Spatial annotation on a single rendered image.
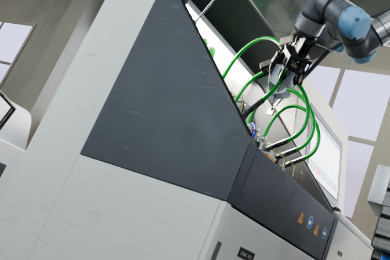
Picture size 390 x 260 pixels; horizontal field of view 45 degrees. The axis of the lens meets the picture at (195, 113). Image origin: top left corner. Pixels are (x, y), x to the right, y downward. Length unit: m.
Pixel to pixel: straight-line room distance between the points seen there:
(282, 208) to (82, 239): 0.56
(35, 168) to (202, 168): 0.67
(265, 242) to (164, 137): 0.40
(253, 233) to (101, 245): 0.40
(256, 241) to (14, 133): 3.85
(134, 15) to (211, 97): 0.54
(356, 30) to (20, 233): 1.15
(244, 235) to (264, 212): 0.10
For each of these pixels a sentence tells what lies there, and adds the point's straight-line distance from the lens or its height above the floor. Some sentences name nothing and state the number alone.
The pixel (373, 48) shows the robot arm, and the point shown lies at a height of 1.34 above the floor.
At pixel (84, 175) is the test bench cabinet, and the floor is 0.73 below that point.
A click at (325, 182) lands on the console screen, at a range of 2.27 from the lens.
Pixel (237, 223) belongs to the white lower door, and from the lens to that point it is 1.18.
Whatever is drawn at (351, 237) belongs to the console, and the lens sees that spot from 1.93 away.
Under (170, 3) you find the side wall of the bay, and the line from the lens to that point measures 1.61.
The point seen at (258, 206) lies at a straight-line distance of 1.25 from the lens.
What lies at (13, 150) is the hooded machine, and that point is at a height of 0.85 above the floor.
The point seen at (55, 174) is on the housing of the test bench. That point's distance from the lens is 1.57.
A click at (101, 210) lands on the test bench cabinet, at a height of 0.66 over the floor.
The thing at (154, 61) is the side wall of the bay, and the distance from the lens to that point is 1.49.
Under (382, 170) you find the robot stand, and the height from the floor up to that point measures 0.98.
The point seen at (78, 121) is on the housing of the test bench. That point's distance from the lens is 1.60.
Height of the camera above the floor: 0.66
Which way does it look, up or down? 15 degrees up
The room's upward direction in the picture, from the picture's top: 23 degrees clockwise
